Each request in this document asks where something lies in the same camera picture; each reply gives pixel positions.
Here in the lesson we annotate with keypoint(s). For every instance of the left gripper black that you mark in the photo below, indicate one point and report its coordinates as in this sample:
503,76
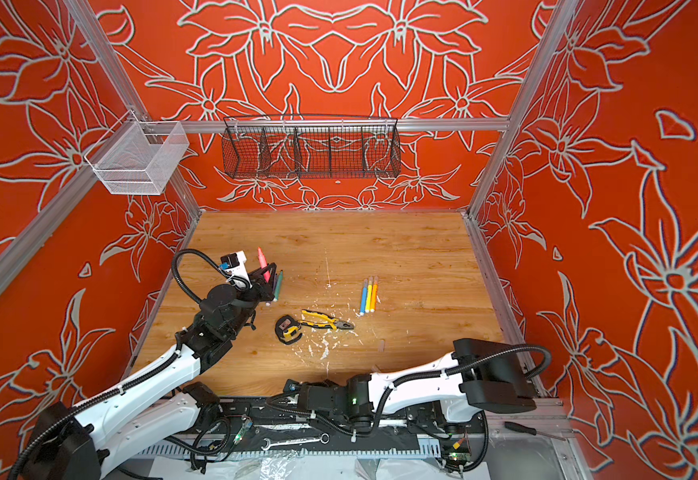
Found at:
260,286

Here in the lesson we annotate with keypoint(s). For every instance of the pink marker pen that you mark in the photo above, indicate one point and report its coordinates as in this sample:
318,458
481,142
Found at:
263,263

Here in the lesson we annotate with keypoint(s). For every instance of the blue marker pen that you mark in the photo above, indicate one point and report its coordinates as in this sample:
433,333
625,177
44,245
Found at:
364,297

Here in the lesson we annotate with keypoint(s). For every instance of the yellow marker pen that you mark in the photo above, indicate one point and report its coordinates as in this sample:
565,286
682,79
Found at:
369,295

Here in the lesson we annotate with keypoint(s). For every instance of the orange marker pen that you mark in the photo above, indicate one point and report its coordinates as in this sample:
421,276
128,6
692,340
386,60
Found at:
374,294

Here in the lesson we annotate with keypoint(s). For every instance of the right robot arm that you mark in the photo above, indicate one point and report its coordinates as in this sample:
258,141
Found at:
477,377

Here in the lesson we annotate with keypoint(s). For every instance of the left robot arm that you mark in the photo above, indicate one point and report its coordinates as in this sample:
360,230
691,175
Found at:
89,439

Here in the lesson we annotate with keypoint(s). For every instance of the green marker pen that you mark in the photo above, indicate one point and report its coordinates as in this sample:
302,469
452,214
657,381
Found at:
278,286

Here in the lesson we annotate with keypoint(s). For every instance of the yellow black tape measure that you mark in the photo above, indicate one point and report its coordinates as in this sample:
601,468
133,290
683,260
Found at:
287,330

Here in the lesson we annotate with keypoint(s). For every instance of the yellow black pliers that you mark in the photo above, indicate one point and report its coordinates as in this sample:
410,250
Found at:
318,320

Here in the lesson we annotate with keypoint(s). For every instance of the white mesh basket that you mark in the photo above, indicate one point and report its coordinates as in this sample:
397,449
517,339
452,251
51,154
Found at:
132,161

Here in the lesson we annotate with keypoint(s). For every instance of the silver wrench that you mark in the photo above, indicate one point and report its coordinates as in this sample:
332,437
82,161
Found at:
270,444

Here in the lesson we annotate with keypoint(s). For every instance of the small circuit board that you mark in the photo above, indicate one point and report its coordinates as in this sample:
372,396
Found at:
455,457

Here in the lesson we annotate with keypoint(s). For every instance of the black screwdriver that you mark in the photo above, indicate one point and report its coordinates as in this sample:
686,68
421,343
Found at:
524,429

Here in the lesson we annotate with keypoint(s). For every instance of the black wire basket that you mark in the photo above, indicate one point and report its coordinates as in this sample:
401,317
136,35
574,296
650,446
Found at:
311,147

